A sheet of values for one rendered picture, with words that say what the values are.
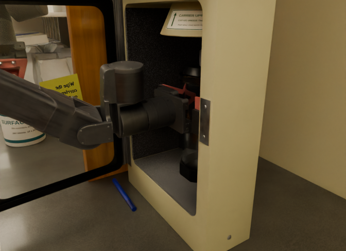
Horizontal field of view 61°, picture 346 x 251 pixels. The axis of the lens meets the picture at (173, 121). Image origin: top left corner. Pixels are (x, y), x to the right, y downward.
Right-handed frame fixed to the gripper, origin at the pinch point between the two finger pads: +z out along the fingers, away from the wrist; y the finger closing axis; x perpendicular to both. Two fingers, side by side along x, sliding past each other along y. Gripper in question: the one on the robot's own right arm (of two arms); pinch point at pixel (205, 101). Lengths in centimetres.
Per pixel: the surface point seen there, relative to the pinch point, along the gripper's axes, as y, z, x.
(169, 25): -0.6, -8.5, -15.3
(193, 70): -0.9, -3.6, -7.1
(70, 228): 6.8, -29.1, 23.2
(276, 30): 10.4, 32.6, -11.8
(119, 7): 16.0, -10.3, -18.5
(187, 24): -4.6, -7.5, -15.5
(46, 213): 14.6, -32.5, 23.1
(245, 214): -14.7, -2.1, 17.6
